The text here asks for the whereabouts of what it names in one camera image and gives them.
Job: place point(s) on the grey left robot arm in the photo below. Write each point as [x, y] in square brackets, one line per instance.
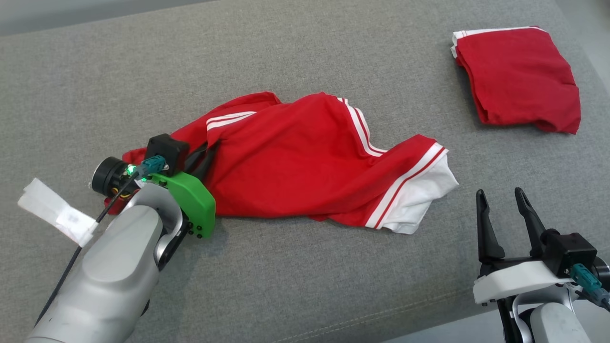
[109, 267]

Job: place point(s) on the teal camera connector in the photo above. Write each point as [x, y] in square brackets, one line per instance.
[585, 278]
[153, 166]

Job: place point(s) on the red t-shirt striped white sleeves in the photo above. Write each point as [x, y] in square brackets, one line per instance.
[295, 157]

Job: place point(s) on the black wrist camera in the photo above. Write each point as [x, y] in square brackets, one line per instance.
[569, 252]
[167, 150]

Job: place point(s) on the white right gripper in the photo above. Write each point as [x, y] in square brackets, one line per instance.
[519, 281]

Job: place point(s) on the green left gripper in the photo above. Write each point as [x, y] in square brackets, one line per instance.
[193, 200]

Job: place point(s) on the teal left camera connector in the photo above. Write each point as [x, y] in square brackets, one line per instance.
[153, 166]

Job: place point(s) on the red shorts wide white stripe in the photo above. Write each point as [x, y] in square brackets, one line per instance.
[519, 76]

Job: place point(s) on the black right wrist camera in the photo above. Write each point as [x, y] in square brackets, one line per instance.
[569, 252]

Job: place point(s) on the teal right camera connector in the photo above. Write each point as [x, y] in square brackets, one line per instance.
[585, 278]

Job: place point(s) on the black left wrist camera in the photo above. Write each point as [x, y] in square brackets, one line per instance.
[167, 150]

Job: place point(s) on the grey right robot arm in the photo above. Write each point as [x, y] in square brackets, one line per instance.
[555, 324]

